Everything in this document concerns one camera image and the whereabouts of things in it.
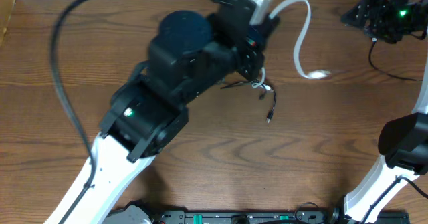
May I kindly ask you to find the white USB cable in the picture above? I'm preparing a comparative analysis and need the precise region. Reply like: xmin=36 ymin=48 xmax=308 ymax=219
xmin=250 ymin=0 xmax=332 ymax=91

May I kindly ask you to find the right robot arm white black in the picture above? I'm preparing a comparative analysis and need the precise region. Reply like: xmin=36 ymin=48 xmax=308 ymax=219
xmin=330 ymin=0 xmax=427 ymax=223

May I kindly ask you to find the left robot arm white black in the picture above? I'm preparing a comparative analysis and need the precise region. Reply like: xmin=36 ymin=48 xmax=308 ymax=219
xmin=48 ymin=0 xmax=279 ymax=223

